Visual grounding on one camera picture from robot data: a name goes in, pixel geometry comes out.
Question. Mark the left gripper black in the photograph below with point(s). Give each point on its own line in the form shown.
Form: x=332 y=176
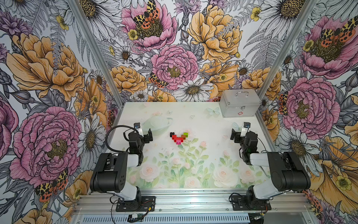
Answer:
x=148 y=137

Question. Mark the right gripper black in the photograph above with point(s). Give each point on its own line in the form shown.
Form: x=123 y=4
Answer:
x=237 y=136

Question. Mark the long red lego brick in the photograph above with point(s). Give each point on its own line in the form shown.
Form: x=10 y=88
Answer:
x=179 y=139

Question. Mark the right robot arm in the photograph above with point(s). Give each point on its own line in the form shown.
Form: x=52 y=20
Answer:
x=286 y=173

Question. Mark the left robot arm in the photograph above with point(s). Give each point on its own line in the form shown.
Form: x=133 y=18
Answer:
x=109 y=175

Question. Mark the silver metal case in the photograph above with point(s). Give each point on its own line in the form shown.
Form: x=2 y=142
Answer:
x=239 y=103

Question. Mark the small green circuit board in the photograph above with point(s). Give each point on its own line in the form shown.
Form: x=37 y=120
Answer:
x=132 y=218

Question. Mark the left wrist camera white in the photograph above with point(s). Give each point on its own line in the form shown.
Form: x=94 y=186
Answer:
x=137 y=126

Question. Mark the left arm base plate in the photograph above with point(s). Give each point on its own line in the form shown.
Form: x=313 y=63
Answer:
x=145 y=203

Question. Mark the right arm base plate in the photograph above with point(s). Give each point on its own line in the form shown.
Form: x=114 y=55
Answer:
x=242 y=203

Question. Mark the aluminium front rail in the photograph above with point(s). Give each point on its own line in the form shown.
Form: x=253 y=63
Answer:
x=192 y=201

